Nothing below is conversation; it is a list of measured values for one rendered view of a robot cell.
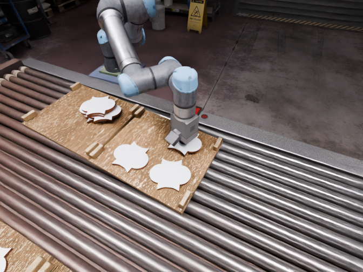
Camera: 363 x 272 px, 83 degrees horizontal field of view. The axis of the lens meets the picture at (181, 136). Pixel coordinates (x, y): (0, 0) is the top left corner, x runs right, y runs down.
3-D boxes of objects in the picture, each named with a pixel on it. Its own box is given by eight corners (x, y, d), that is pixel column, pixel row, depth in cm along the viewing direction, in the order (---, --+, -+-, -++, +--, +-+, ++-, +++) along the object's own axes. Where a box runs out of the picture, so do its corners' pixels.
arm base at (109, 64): (113, 58, 140) (108, 44, 133) (132, 62, 137) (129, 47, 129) (100, 70, 132) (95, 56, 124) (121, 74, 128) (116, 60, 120)
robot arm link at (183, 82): (190, 62, 64) (203, 75, 58) (189, 91, 72) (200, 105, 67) (167, 67, 62) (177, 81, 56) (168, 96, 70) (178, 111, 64)
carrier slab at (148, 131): (144, 111, 100) (143, 108, 99) (222, 143, 86) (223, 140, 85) (89, 162, 79) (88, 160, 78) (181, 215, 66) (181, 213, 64)
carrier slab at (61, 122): (82, 86, 114) (81, 84, 113) (142, 109, 100) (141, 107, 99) (23, 125, 93) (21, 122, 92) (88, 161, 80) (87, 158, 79)
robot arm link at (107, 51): (101, 49, 129) (93, 27, 118) (122, 45, 132) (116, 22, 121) (104, 59, 122) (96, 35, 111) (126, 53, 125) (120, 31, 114)
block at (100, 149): (102, 147, 82) (100, 143, 80) (105, 149, 82) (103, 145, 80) (91, 158, 79) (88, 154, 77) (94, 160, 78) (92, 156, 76)
